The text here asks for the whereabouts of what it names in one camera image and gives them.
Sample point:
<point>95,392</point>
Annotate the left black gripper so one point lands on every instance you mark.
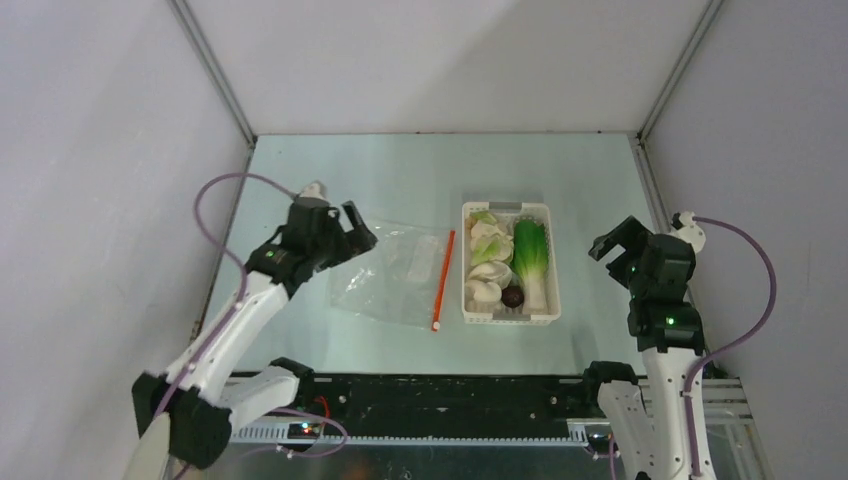
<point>358,240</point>

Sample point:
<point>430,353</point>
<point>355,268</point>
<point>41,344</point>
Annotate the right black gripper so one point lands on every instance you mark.
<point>622,245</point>

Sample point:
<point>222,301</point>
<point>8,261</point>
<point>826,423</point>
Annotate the clear zip top bag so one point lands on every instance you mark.
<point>396,282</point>

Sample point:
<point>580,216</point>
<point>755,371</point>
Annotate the green bok choy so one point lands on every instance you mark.
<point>530,263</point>

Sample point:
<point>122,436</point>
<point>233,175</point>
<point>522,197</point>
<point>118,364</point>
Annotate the dark brown mushroom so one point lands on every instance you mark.
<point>512,296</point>

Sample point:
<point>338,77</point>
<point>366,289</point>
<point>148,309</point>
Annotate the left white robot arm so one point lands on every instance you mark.
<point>188,412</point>

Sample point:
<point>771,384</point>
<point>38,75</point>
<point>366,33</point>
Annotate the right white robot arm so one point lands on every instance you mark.
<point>658,431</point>

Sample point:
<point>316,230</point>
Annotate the white plastic basket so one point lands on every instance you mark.
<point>508,213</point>

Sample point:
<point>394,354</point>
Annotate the small cabbage leaf piece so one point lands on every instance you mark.
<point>485,217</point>

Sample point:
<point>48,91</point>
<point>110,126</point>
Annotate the pale green cabbage leaf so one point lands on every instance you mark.
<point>490,243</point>

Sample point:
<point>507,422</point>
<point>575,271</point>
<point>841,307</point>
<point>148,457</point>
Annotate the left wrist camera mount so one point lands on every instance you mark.
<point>312,196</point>

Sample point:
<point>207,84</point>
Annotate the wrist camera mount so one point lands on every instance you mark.
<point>312,196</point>
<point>685,228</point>

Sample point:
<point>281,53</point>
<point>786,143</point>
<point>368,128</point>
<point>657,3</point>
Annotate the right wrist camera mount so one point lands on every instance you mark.
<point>685,228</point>

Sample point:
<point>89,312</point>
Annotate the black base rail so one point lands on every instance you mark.
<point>458,407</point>

